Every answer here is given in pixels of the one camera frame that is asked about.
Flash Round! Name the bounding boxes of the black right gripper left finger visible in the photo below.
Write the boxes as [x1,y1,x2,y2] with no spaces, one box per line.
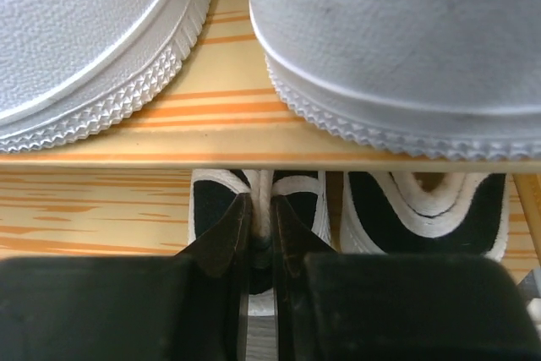
[1,194,252,360]

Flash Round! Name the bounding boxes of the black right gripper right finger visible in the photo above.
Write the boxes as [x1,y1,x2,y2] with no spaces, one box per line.
[271,197,540,360]

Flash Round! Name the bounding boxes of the white leather sneaker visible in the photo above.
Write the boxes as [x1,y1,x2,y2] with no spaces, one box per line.
[1,0,210,153]
[249,0,540,161]

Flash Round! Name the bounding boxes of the wood-grain shoe cabinet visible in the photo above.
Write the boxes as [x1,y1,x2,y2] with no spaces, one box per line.
[1,0,540,279]

